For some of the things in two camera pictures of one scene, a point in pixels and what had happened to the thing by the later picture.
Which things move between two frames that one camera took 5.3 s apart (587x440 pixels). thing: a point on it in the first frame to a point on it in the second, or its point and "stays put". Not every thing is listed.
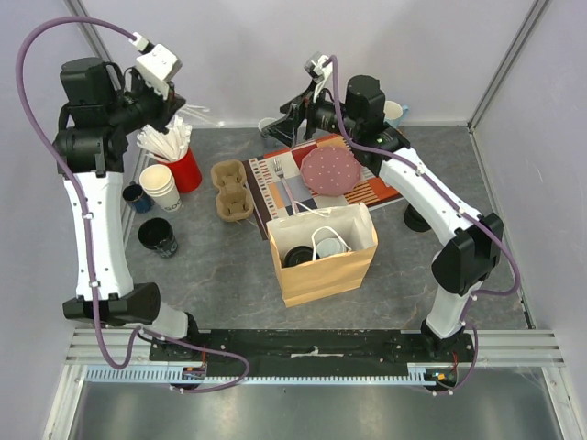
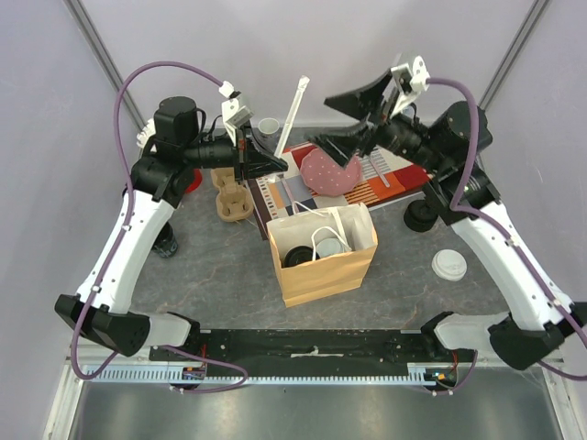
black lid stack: x=414 y=220 stays put
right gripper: x=300 y=115 to x=378 y=126
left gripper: x=165 y=108 to x=260 y=163
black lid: x=298 y=255 stays put
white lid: x=327 y=247 stays put
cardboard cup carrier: x=234 y=201 stays put
